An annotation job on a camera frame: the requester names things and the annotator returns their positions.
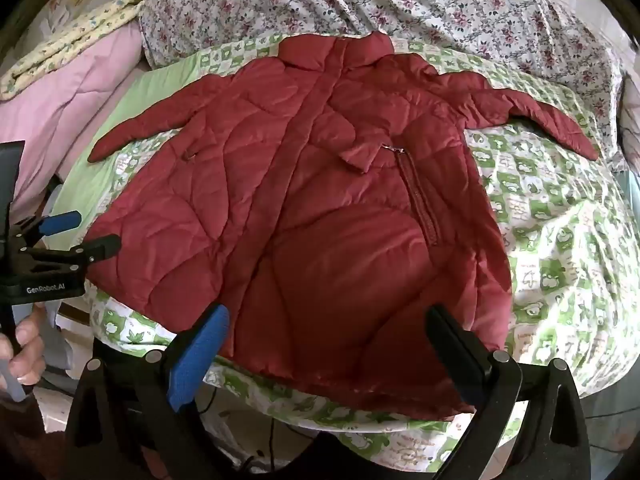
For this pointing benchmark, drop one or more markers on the green printed blanket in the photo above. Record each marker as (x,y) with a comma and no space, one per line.
(550,240)

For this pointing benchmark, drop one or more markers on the pink quilt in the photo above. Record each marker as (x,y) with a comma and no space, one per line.
(65,95)

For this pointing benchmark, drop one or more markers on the red quilted jacket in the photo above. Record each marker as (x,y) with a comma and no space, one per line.
(320,200)

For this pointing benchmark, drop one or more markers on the person's left hand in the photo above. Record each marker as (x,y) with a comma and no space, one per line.
(27,340)

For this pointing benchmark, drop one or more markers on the yellow floral blanket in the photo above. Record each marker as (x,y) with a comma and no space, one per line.
(75,30)

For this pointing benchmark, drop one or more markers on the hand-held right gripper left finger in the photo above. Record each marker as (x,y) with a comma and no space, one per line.
(196,352)

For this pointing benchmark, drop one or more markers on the floral bed quilt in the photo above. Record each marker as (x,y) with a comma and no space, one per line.
(450,5)

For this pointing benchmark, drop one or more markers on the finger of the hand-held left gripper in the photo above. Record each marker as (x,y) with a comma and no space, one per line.
(62,222)
(97,249)

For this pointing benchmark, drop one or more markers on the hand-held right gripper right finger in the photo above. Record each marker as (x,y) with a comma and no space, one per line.
(452,347)

